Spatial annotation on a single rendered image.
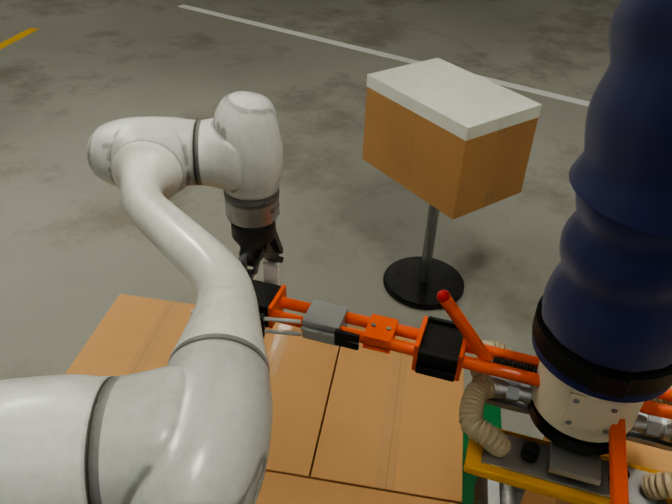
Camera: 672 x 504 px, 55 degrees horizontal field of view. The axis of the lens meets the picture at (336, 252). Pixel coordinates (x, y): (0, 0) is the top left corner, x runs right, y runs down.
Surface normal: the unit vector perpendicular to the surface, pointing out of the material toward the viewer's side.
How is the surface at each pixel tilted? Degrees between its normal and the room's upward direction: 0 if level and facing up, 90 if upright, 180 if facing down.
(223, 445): 30
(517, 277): 0
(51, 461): 40
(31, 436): 24
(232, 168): 90
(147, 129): 7
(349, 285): 0
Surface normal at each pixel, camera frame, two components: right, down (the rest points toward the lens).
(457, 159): -0.82, 0.32
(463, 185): 0.58, 0.50
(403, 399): 0.04, -0.80
